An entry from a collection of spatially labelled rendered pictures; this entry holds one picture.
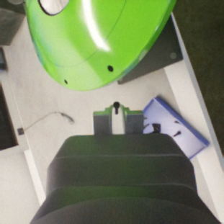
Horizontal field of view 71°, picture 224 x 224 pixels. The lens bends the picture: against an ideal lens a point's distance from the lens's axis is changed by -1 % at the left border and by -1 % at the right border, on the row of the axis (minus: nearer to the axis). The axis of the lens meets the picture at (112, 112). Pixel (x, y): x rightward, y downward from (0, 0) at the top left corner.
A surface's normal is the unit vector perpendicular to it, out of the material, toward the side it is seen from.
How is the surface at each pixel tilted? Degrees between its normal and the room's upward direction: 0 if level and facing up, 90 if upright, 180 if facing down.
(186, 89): 0
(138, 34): 25
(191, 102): 0
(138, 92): 0
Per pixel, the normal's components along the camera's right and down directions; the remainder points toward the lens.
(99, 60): -0.45, 0.51
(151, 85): -0.64, 0.17
